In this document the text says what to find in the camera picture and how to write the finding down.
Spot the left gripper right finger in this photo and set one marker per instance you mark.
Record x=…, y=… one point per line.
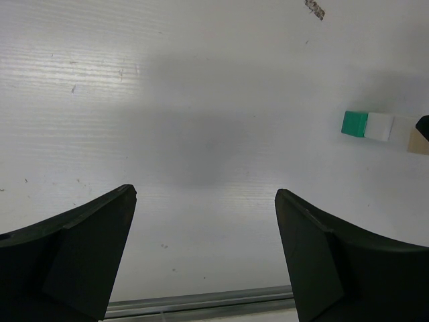
x=341, y=272

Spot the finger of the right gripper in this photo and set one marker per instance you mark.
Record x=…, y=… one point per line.
x=423, y=126

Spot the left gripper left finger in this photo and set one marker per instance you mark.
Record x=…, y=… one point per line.
x=64, y=268

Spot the beige wood block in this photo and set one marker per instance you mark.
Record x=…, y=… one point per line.
x=417, y=143

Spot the white block red mark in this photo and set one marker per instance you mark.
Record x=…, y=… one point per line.
x=401, y=129

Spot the plain white block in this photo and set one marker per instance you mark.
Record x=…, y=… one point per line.
x=378, y=126

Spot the dark green H block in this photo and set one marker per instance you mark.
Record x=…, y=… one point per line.
x=354, y=123

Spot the front aluminium rail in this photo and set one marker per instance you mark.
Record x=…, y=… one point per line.
x=258, y=304

